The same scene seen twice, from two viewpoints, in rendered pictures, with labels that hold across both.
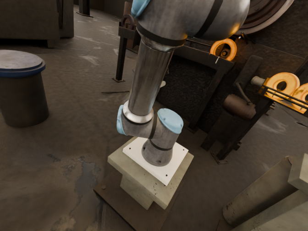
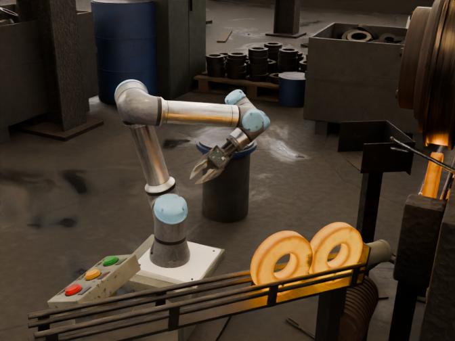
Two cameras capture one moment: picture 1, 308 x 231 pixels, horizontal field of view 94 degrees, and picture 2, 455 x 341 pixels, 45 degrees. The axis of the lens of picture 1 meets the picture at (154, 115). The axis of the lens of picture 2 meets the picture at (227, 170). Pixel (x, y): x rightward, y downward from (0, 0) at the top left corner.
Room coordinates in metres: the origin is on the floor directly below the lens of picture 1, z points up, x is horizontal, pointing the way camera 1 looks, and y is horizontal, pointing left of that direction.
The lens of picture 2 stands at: (0.61, -1.83, 1.43)
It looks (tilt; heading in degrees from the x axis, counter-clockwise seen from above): 23 degrees down; 87
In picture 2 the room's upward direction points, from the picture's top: 1 degrees clockwise
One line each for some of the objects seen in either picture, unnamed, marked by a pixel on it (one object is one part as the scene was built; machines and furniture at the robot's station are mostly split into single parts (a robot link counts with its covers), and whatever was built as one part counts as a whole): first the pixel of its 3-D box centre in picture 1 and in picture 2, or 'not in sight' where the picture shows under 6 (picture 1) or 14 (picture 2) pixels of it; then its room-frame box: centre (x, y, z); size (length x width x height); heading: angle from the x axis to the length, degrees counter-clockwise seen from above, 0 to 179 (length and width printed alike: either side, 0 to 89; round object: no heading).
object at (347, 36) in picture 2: (1, 6); (381, 78); (2.00, 2.39, 0.39); 1.03 x 0.83 x 0.79; 155
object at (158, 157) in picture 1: (159, 146); (170, 245); (0.48, -0.07, 0.37); 0.15 x 0.15 x 0.10
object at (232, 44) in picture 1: (222, 51); (431, 183); (1.29, -0.36, 0.75); 0.18 x 0.03 x 0.18; 63
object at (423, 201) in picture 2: (247, 72); (420, 241); (1.19, -0.57, 0.68); 0.11 x 0.08 x 0.24; 151
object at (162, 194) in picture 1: (154, 158); (170, 266); (0.48, -0.07, 0.28); 0.32 x 0.32 x 0.04; 67
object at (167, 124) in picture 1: (165, 127); (170, 216); (0.49, -0.06, 0.49); 0.13 x 0.12 x 0.14; 102
